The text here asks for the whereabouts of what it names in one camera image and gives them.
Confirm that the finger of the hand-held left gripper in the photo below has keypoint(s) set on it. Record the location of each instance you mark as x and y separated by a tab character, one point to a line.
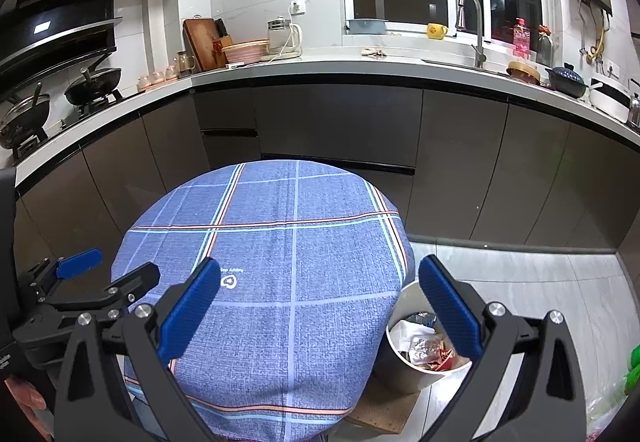
77	262
135	279

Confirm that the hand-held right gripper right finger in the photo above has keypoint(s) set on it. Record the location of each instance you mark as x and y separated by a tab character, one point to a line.
450	307

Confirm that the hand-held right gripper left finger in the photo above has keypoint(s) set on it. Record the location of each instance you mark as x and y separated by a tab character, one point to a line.
192	307

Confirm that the white trash bin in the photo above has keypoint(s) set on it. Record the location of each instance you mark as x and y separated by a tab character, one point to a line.
400	367

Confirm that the person's left hand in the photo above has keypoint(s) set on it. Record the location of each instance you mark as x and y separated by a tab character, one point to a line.
25	402

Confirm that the blue plaid tablecloth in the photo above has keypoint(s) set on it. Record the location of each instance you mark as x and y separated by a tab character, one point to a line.
300	272

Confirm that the gas stove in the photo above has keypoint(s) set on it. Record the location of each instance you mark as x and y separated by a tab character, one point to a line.
30	144

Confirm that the wok with glass lid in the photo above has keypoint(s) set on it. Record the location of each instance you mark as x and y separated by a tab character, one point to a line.
25	117

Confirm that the black wok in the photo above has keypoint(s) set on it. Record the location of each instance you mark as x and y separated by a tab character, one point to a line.
95	87

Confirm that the green plastic bag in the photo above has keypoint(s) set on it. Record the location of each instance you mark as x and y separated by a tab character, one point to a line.
632	372

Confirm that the dark kitchen base cabinets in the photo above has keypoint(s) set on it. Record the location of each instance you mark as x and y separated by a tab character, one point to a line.
340	122

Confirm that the black range hood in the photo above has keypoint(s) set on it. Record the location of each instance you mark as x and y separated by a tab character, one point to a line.
60	22

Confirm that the wooden cutting board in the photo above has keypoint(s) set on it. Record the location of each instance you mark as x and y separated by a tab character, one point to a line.
197	42

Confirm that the wooden bowl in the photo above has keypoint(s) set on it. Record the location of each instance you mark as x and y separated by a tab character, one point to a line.
522	72

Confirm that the knife block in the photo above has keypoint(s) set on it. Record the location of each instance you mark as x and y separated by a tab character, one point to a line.
222	44

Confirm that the pink basket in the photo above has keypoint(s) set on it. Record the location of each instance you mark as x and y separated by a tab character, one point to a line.
245	53

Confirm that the blue pot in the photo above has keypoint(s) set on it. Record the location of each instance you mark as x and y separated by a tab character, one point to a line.
567	83

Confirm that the steel faucet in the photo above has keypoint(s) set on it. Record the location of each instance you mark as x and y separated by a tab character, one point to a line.
481	47

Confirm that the white pot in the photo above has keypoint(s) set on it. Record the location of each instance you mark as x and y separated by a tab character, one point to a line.
610	99

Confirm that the dark bottle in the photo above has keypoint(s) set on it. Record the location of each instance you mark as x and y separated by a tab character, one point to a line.
544	49

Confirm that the yellow mug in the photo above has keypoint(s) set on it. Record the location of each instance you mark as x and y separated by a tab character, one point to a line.
436	31

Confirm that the red bottle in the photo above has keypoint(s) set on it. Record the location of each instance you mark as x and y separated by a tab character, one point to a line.
522	39

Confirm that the white glass kettle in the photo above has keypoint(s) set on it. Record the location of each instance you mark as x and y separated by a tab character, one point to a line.
280	37

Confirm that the blue tray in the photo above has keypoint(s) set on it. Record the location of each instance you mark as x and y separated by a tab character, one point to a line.
365	26

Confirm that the white wall socket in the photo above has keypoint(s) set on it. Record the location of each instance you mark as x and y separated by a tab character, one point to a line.
298	7

